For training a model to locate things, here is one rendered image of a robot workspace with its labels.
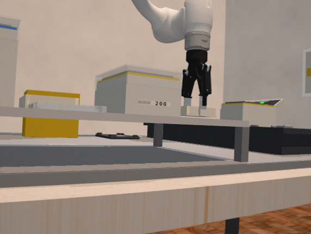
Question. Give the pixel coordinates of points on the yellow tip rack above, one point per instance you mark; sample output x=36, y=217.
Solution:
x=256, y=113

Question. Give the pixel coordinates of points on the white flat shelf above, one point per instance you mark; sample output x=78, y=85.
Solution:
x=242, y=128

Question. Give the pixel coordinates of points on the dark grey square pad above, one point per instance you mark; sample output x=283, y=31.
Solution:
x=116, y=136

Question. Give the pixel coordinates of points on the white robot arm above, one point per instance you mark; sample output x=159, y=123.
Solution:
x=193, y=22

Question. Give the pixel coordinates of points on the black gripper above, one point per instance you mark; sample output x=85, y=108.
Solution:
x=197, y=70

